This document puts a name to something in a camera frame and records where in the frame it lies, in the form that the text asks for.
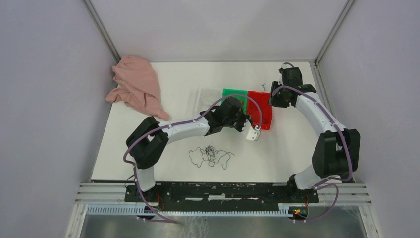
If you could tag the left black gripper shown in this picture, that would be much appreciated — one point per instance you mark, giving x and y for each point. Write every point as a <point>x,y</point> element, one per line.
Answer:
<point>244,118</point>

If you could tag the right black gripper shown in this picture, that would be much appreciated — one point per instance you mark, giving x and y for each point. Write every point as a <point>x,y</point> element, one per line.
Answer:
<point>274,100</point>

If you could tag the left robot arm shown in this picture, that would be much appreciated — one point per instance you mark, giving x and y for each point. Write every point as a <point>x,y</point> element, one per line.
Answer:
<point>146,144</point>

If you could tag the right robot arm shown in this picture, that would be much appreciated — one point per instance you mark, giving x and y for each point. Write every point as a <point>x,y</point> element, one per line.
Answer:
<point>336,153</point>

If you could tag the green plastic bin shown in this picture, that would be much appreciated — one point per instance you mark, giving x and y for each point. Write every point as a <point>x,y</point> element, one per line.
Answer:
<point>238,94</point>

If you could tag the clear plastic bin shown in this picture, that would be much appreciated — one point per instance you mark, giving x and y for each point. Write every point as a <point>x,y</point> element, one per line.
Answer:
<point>205,98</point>

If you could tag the pink cloth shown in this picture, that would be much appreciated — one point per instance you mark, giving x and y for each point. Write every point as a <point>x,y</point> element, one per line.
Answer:
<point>137,86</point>

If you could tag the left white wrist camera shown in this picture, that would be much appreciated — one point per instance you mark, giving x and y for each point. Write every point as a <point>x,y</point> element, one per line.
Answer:
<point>251,134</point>

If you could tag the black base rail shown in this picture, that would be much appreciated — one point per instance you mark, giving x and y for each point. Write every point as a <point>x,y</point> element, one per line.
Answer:
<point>221,197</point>

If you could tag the white slotted cable duct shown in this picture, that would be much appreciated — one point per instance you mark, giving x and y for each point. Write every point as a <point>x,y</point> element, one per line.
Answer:
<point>142,210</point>

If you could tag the aluminium frame rail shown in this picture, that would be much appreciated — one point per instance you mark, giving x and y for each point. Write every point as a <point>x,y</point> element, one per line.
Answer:
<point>347,194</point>

